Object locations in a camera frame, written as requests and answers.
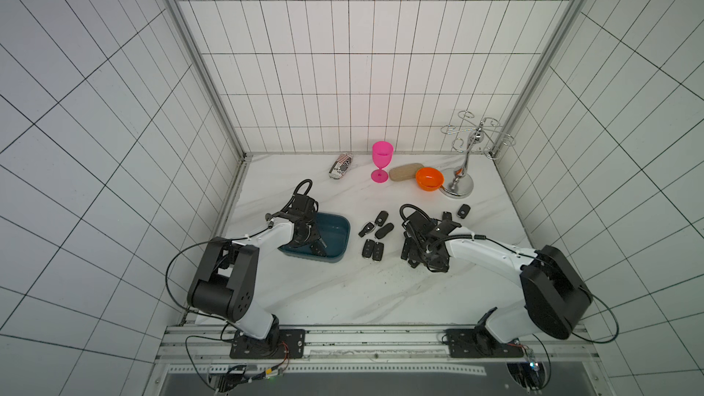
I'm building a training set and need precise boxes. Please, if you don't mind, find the black key fob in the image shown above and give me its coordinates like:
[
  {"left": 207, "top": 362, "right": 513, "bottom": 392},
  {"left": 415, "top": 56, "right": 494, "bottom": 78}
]
[{"left": 458, "top": 203, "right": 471, "bottom": 219}]

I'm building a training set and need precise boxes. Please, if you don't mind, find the black VW flip key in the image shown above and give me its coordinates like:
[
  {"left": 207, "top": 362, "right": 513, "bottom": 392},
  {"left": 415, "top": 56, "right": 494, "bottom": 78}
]
[{"left": 374, "top": 210, "right": 389, "bottom": 227}]

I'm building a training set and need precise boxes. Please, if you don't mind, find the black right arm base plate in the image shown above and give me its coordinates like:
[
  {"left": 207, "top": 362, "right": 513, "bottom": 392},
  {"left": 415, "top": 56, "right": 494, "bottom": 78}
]
[{"left": 441, "top": 307, "right": 524, "bottom": 359}]

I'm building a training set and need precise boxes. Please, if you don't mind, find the chrome glass holder stand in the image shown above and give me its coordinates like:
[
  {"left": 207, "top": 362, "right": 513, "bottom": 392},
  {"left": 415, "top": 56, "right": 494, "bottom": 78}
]
[{"left": 440, "top": 110, "right": 515, "bottom": 199}]

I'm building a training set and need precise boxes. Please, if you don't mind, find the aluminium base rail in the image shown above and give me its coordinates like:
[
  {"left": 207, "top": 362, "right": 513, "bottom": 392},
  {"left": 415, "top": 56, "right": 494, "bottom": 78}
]
[{"left": 155, "top": 324, "right": 601, "bottom": 379}]

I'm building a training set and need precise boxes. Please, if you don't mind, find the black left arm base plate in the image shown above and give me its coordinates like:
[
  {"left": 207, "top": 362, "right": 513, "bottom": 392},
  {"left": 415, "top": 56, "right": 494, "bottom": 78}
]
[{"left": 229, "top": 328, "right": 306, "bottom": 359}]

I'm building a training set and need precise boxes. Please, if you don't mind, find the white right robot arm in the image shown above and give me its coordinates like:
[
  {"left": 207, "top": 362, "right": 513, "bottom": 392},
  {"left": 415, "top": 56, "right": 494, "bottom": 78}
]
[{"left": 401, "top": 211, "right": 594, "bottom": 344}]

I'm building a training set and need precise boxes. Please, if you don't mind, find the cork oval block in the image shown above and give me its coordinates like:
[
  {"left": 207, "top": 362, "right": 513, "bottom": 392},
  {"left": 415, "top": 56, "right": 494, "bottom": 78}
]
[{"left": 389, "top": 162, "right": 424, "bottom": 183}]

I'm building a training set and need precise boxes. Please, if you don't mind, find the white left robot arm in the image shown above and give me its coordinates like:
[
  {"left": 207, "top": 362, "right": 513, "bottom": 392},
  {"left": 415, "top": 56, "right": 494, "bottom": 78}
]
[{"left": 187, "top": 194, "right": 320, "bottom": 340}]

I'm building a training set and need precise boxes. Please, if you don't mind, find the teal storage box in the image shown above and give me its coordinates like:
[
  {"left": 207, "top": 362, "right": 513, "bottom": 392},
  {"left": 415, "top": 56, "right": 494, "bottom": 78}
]
[{"left": 279, "top": 213, "right": 350, "bottom": 263}]

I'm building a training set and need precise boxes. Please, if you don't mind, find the orange plastic bowl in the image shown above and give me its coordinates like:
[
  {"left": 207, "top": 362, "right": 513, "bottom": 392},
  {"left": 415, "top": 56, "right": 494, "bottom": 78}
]
[{"left": 415, "top": 167, "right": 445, "bottom": 192}]

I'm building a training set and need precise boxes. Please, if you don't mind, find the black Porsche style key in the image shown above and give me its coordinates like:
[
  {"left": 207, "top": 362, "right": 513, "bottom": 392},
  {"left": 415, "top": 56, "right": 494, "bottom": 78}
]
[{"left": 375, "top": 223, "right": 394, "bottom": 240}]

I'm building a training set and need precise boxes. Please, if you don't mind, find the pink plastic wine glass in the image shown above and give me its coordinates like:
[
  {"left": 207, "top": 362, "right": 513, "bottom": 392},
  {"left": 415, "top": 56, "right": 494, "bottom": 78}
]
[{"left": 371, "top": 141, "right": 394, "bottom": 183}]

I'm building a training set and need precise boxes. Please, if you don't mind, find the silver black Mercedes key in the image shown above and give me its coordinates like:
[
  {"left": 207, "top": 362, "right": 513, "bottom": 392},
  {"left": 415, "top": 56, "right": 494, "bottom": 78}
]
[{"left": 357, "top": 222, "right": 376, "bottom": 238}]

